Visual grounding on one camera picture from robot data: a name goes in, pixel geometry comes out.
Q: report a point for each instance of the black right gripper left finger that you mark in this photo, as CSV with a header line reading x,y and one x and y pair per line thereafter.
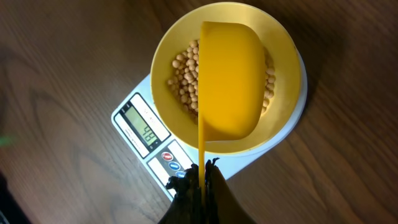
x,y
186,207

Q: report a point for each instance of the white digital kitchen scale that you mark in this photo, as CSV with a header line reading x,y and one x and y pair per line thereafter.
x,y
164,155

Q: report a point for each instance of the pale yellow bowl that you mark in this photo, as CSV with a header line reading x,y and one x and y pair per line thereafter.
x,y
274,37

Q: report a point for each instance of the soybeans in bowl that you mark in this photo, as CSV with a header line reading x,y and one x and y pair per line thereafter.
x,y
184,83

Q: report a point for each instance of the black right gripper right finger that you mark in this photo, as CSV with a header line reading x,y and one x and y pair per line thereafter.
x,y
221,205

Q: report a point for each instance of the yellow plastic measuring scoop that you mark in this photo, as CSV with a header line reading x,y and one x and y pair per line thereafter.
x,y
231,85

